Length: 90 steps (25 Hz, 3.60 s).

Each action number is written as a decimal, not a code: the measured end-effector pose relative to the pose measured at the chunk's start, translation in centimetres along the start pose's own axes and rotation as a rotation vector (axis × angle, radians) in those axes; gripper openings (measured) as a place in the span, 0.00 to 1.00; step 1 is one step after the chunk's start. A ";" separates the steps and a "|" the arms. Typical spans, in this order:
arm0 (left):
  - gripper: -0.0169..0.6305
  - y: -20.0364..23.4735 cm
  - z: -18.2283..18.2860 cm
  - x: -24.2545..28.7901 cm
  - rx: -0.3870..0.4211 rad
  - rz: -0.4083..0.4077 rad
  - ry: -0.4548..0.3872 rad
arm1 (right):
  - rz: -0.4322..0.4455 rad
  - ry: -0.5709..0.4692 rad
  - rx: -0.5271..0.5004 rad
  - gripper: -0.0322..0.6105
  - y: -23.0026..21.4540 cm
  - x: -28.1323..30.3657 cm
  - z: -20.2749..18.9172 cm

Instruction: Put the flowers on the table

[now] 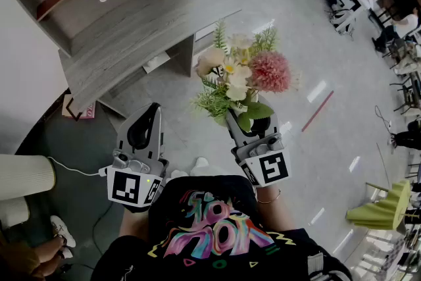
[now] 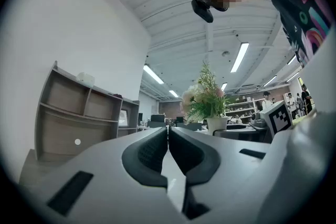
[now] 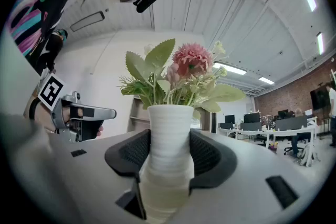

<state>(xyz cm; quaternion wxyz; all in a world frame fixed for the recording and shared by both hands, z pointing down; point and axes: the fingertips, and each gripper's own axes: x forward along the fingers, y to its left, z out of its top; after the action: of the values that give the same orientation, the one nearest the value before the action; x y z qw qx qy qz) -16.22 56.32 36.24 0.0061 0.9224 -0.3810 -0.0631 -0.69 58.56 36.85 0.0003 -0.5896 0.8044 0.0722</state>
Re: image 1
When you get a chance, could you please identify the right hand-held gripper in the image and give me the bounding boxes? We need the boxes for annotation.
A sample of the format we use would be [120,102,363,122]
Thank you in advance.
[225,94,293,189]

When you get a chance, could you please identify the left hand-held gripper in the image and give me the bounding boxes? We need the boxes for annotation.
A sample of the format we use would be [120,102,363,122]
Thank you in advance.
[105,103,170,214]

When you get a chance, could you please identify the pink and white flowers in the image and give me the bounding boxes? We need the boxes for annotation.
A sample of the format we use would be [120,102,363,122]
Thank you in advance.
[189,18,302,132]

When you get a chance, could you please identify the person's left forearm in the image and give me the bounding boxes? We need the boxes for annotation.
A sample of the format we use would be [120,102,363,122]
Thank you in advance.
[118,203,153,241]

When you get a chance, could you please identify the person's right forearm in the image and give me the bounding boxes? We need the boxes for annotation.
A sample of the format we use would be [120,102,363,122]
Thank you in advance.
[253,179,297,231]

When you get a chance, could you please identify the grey wooden shelf desk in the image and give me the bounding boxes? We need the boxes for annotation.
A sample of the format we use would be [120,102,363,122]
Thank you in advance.
[7,0,243,118]

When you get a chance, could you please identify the pink printed cardboard box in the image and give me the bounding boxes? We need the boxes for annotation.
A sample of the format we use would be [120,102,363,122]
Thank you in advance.
[61,93,98,122]

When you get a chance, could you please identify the red floor tape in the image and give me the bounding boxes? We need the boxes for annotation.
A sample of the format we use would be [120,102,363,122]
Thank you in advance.
[301,90,335,133]

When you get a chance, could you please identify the white paper sheet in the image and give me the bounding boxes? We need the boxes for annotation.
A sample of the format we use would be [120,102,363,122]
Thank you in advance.
[142,53,172,74]

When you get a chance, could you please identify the large cream ribbed cylinder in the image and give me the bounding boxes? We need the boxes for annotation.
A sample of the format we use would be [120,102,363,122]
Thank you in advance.
[0,154,56,202]

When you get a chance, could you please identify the person's black printed shirt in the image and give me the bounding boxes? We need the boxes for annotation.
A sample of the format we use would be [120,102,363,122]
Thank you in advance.
[91,174,353,281]

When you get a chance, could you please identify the green folded paper lamp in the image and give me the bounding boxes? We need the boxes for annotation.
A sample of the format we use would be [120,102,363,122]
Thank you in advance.
[345,179,412,232]

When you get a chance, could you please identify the small cream ribbed cylinder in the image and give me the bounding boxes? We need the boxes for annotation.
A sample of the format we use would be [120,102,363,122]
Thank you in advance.
[0,196,30,228]

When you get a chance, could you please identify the thin gold bracelet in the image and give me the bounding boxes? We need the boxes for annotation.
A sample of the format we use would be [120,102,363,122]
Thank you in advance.
[255,188,282,204]

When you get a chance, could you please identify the white cable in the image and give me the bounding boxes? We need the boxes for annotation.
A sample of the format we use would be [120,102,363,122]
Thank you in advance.
[47,156,109,177]

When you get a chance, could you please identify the black floor cable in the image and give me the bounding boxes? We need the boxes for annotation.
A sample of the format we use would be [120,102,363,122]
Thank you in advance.
[91,202,116,259]

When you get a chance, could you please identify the thin black looped cable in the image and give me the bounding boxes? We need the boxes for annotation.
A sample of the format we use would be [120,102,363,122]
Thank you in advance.
[374,105,395,136]

